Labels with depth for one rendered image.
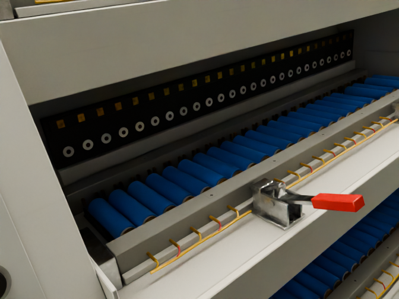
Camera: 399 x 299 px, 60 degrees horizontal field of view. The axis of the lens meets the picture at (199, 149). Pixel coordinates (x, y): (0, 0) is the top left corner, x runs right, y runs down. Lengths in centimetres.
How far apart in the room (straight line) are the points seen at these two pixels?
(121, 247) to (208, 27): 17
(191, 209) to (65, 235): 12
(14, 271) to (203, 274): 13
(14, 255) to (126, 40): 14
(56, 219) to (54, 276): 3
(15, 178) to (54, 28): 8
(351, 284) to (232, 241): 23
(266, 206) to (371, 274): 23
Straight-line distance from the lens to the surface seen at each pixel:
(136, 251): 27
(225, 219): 30
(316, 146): 39
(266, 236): 29
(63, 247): 20
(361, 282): 49
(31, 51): 22
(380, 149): 44
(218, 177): 33
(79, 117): 36
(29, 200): 20
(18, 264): 20
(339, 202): 26
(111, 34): 23
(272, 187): 30
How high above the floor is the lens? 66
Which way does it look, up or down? 7 degrees down
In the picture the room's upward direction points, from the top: 20 degrees counter-clockwise
